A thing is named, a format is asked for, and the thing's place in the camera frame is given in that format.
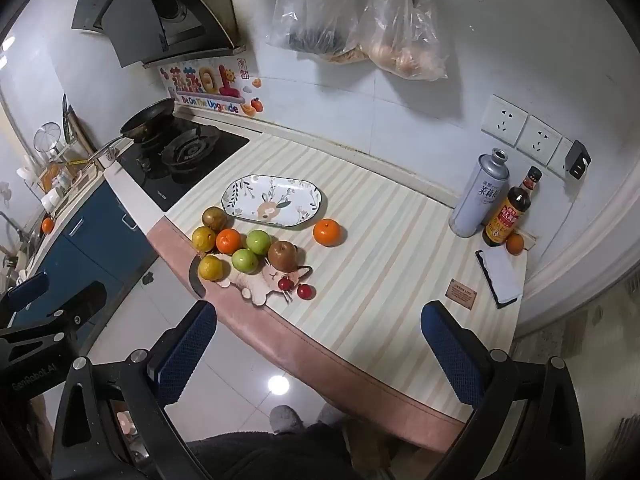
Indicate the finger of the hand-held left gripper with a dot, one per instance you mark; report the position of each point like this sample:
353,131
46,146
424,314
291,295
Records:
29,290
82,300

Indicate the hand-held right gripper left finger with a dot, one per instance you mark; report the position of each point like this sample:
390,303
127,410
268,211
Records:
186,350

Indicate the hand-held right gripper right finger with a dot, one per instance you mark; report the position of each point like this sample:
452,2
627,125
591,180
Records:
450,355

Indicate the yellow citrus fruit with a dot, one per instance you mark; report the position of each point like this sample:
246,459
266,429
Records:
210,267

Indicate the green apple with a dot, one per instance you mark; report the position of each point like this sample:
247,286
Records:
259,242
244,260

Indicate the yellow-green citrus fruit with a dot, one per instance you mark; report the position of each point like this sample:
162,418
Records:
204,238

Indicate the orange mandarin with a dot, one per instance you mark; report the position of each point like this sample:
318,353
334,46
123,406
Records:
229,241
327,232

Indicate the olive brown round fruit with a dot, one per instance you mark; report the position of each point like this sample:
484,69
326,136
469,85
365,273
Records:
213,218

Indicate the brown kiwi top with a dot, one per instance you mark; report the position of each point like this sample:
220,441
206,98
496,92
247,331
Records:
283,255

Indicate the floral oval plate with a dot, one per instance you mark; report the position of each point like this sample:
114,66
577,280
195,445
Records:
270,200

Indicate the blue kitchen cabinet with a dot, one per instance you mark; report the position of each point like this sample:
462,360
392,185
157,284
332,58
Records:
95,250

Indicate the small brown card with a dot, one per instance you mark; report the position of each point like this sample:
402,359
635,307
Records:
462,292

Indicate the small orange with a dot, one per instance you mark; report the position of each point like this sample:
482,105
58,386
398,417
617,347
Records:
47,225
514,244

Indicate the cat-shaped mat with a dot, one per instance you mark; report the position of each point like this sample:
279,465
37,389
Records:
260,287

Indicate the dish rack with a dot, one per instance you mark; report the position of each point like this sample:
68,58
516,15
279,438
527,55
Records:
55,175

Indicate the person's grey slipper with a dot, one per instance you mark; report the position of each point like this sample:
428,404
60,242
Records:
286,417

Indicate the person's dark trousers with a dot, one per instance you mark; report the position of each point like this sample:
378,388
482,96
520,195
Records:
265,455

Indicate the white mug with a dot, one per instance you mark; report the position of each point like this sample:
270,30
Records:
108,157

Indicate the dark sauce bottle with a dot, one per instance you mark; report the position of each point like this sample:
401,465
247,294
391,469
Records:
507,217

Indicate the metal strainer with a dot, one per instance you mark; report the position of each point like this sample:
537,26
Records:
47,137

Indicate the grey spray can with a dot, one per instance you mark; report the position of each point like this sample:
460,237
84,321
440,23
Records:
475,200

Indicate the black gas stove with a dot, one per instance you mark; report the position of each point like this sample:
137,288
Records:
210,160

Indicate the black frying pan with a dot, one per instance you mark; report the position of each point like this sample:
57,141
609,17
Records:
147,120

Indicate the black plug adapter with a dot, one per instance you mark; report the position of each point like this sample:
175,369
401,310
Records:
578,160

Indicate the grey range hood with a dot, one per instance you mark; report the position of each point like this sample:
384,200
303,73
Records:
150,10

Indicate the plastic bag with onions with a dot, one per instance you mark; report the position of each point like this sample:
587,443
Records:
405,50

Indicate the plastic bag with dark contents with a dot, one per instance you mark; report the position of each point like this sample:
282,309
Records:
310,25

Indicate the white wall socket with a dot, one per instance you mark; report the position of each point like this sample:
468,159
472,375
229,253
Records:
540,140
559,155
504,120

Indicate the colourful wall sticker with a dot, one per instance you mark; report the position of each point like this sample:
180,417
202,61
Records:
210,85

